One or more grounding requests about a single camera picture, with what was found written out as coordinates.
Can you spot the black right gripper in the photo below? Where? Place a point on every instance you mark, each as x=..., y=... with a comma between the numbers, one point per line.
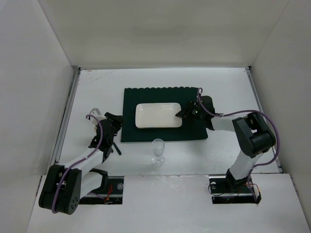
x=188, y=112

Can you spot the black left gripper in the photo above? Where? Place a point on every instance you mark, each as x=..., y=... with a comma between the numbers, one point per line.
x=107, y=135

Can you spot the dark green cloth placemat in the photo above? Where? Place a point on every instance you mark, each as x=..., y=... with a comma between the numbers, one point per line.
x=182, y=95

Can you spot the white rectangular plate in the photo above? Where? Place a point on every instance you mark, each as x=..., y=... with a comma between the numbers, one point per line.
x=157, y=115

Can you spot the clear champagne glass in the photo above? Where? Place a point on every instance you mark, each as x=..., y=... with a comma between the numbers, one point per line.
x=158, y=147

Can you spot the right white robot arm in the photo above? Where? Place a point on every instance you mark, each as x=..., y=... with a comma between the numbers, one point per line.
x=252, y=132

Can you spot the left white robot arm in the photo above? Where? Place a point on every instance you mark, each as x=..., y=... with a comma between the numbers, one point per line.
x=66, y=184

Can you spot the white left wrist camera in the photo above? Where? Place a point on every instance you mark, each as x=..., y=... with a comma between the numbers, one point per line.
x=96, y=113

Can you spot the black handled fork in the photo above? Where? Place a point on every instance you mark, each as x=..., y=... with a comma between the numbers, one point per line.
x=117, y=149

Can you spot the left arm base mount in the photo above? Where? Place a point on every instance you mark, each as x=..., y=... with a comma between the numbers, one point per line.
x=112, y=194

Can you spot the left aluminium frame rail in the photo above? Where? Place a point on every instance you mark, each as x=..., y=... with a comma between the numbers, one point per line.
x=56, y=153

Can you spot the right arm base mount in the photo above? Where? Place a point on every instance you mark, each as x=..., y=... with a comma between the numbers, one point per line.
x=244, y=193

